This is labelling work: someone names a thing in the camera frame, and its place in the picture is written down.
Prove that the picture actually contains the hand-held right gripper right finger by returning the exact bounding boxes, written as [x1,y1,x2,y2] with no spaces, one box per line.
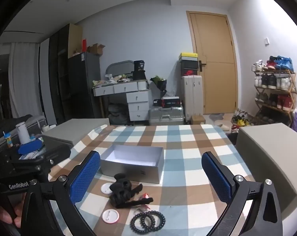
[201,152,284,236]

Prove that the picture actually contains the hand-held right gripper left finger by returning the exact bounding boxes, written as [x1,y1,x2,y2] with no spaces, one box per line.
[18,150,101,236]

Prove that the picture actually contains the white round pin badge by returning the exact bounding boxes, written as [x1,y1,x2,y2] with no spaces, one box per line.
[102,209,120,224]
[101,183,115,194]

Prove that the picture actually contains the silver cardboard box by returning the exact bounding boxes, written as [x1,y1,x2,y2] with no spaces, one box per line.
[100,145,164,184]

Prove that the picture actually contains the black bead bracelet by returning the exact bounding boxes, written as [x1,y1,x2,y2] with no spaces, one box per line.
[140,210,166,232]
[130,213,152,232]

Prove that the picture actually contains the person's left hand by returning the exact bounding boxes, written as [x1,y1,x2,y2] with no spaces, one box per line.
[0,194,27,225]

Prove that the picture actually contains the blue plastic item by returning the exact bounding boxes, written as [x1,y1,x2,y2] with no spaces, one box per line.
[18,139,42,154]

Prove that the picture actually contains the grey upholstered seat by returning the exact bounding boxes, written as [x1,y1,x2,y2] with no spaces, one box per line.
[236,123,297,195]
[41,118,110,146]

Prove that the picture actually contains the white cylindrical humidifier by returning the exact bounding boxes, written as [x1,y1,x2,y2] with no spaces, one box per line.
[15,121,31,145]

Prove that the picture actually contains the black fluffy scrunchie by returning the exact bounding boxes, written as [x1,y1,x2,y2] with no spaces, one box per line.
[110,173,133,206]

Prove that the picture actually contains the checked tablecloth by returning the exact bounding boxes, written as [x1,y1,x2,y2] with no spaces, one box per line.
[47,124,256,236]

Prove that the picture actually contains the small colourful bottle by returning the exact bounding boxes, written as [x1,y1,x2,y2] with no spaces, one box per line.
[4,132,13,148]

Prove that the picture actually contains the black hair clip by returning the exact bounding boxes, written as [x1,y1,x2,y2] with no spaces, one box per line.
[115,184,154,209]

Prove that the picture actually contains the patterned door mat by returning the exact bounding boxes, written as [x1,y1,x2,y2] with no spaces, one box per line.
[209,112,234,126]

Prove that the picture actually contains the small cardboard box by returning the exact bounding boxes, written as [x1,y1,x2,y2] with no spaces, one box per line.
[190,114,206,125]

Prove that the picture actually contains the pile of shoes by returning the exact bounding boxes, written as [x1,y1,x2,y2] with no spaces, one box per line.
[230,109,252,131]

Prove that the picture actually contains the dark cloth pile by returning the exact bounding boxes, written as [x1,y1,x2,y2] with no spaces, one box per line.
[108,103,130,125]

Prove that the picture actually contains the dark grey refrigerator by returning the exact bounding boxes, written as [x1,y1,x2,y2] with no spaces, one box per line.
[67,51,102,121]

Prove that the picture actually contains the white curtain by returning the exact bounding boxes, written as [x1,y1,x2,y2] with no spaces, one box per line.
[8,42,41,119]

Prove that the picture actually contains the silver ribbed suitcase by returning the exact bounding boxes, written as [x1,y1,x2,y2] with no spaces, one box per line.
[148,104,185,126]

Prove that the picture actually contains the white upright suitcase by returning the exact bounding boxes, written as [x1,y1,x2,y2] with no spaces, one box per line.
[181,75,204,123]

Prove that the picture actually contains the dark wardrobe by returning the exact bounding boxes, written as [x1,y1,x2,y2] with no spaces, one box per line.
[49,23,83,126]

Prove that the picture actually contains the black and red boxes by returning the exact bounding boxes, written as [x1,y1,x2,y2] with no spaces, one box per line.
[153,96,182,109]

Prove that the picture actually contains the white desk with drawers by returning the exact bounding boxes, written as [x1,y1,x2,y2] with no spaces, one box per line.
[93,79,150,122]

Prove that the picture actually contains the wooden shoe rack with shoes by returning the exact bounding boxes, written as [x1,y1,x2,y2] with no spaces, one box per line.
[251,55,297,129]

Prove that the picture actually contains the grey arched mirror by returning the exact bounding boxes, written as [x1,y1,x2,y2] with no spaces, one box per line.
[106,60,134,79]

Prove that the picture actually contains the open cardboard box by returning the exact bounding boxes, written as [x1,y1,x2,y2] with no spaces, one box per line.
[87,43,106,56]

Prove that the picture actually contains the dark wrapped flower bouquet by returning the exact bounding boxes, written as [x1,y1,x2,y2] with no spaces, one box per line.
[150,75,168,97]

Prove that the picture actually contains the black shoe box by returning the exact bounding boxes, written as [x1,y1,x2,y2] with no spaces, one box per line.
[180,60,199,76]

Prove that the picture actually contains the black paper bag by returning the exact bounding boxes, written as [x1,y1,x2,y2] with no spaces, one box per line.
[132,59,147,80]

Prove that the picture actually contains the wooden door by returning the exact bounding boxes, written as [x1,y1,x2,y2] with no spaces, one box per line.
[186,10,238,115]

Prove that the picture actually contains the yellow lid shoe box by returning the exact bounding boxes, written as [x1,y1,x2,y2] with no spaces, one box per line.
[178,52,198,61]

